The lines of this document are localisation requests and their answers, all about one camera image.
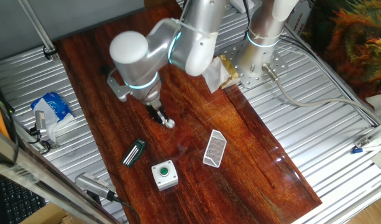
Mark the thin metal pole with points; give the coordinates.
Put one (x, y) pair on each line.
(38, 29)

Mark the blue capped pen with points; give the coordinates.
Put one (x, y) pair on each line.
(358, 150)

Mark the ribbed silver camera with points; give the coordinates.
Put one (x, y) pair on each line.
(94, 185)

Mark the green folding hex key set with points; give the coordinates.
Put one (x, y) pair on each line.
(133, 153)

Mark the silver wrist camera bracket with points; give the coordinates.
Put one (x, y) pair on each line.
(117, 90)

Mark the colourful orange green poster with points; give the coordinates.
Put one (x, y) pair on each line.
(348, 43)

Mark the brown cardboard box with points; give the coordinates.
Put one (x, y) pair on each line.
(47, 216)

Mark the white box with green button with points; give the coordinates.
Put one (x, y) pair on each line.
(164, 175)

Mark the glossy red-brown wooden board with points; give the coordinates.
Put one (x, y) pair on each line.
(193, 149)

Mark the small black white soccer ball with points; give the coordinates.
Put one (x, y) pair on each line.
(170, 124)

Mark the black keyboard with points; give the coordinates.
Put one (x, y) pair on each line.
(19, 202)

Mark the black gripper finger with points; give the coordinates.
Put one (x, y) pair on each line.
(160, 121)
(165, 117)

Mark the crumpled white paper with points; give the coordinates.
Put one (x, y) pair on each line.
(222, 76)

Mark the small silver camera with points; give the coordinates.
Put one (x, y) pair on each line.
(40, 121)

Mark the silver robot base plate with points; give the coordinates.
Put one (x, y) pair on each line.
(249, 77)

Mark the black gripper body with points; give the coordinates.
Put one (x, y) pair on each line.
(154, 111)

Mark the white mesh toy goal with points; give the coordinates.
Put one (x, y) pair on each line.
(214, 149)

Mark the blue tissue pack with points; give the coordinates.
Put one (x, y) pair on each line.
(53, 105)

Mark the thick aluminium frame bar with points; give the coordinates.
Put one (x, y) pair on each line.
(38, 180)

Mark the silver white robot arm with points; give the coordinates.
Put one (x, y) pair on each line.
(134, 59)

